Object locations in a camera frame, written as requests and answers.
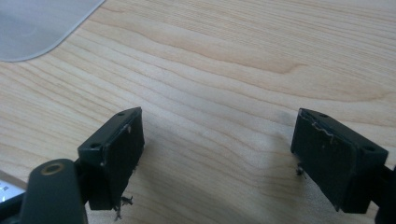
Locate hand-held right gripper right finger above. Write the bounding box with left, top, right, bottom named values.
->
left=290, top=107, right=389, bottom=215

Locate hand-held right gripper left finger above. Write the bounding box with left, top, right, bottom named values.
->
left=77, top=106, right=146, bottom=222

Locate white paper label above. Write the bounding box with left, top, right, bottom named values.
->
left=0, top=178, right=26, bottom=203

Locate translucent grey plastic mat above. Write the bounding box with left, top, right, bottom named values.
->
left=0, top=0, right=106, bottom=63

